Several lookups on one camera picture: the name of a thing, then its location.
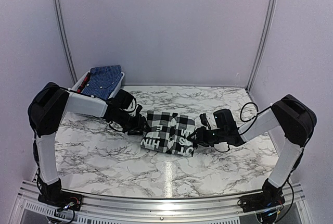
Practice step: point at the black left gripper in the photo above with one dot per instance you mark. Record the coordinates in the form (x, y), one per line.
(138, 126)

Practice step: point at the left aluminium corner post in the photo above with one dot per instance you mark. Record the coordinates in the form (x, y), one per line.
(64, 40)

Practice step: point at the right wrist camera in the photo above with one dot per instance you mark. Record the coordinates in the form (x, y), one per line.
(204, 121)

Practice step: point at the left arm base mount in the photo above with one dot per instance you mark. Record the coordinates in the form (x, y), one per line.
(65, 201)

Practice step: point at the right aluminium corner post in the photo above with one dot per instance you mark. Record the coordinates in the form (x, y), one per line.
(262, 43)

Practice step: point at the black white checked shirt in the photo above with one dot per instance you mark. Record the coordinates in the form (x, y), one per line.
(168, 133)

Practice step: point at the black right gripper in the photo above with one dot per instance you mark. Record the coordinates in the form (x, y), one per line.
(201, 138)

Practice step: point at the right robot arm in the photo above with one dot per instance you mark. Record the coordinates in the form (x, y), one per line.
(294, 118)

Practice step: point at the aluminium corner post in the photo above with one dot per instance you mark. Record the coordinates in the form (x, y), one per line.
(262, 43)
(64, 40)

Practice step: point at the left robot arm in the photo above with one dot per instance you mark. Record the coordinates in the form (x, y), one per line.
(46, 113)

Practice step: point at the blue gingham shirt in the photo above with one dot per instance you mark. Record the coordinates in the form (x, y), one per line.
(104, 82)

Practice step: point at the aluminium front frame rail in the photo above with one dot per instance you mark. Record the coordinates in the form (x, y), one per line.
(230, 208)

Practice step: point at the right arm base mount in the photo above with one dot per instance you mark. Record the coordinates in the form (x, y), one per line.
(259, 201)

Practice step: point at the red black plaid shirt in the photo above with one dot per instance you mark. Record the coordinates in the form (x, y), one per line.
(84, 82)

